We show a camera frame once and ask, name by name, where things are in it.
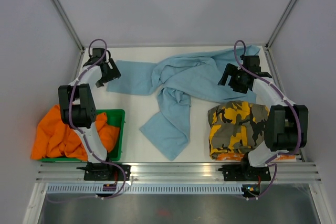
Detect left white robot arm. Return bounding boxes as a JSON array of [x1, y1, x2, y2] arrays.
[[58, 48, 121, 180]]

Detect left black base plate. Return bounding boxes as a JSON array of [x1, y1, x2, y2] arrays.
[[77, 163, 124, 182]]

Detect aluminium mounting rail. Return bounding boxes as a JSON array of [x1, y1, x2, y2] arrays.
[[35, 162, 321, 184]]

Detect green plastic bin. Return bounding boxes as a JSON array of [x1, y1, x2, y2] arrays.
[[38, 109, 127, 162]]

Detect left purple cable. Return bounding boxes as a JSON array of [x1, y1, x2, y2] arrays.
[[46, 38, 127, 204]]

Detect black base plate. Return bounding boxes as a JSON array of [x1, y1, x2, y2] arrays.
[[218, 164, 271, 182], [77, 163, 124, 182]]

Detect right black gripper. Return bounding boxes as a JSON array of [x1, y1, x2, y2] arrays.
[[218, 63, 248, 94]]

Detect light blue trousers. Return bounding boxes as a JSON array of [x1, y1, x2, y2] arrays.
[[107, 49, 256, 161]]

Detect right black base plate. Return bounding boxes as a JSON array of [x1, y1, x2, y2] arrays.
[[218, 164, 271, 182]]

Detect camouflage folded trousers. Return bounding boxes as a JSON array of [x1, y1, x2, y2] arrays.
[[208, 101, 269, 158]]

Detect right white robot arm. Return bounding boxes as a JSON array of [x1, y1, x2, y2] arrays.
[[218, 55, 308, 180]]

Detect purple cable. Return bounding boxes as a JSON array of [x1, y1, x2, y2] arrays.
[[46, 38, 127, 204], [233, 39, 305, 201]]

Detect orange patterned folded trousers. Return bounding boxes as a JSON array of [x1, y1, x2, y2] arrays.
[[211, 153, 296, 162]]

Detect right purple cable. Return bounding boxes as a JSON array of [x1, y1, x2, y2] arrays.
[[233, 39, 305, 201]]

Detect slotted white cable duct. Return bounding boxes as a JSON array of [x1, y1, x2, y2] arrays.
[[47, 183, 243, 195]]

